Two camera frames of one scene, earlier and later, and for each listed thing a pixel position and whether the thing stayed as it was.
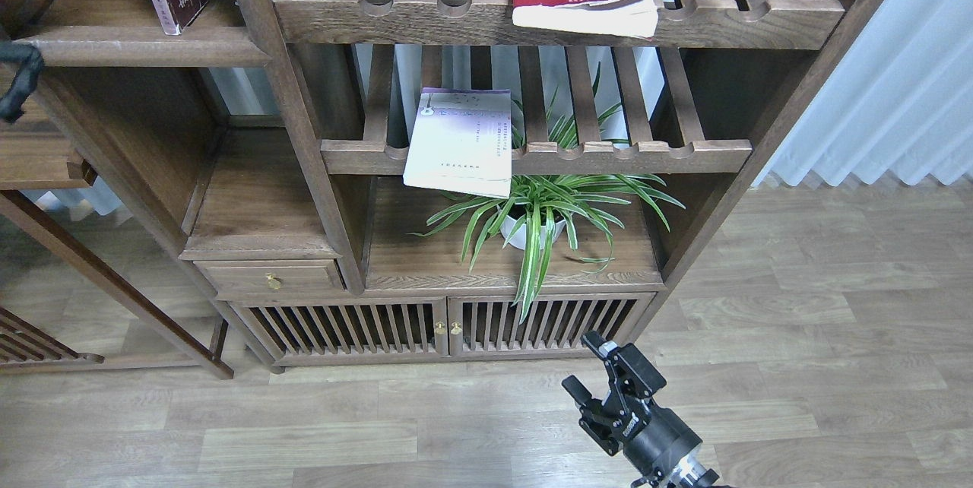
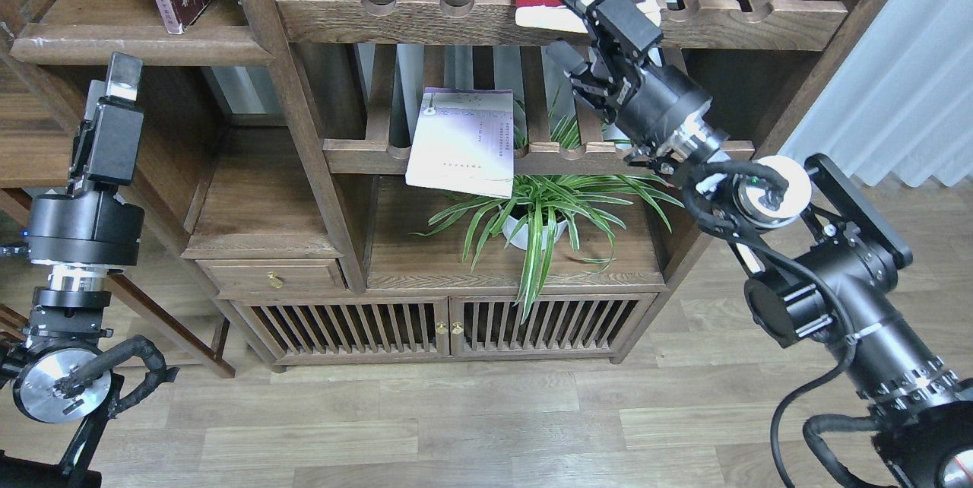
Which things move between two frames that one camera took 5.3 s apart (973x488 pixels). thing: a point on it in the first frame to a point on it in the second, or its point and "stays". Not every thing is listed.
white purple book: x=461 y=142 stays
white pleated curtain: x=901 y=103 stays
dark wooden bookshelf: x=394 y=150 stays
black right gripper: x=653 y=438 to x=654 y=108
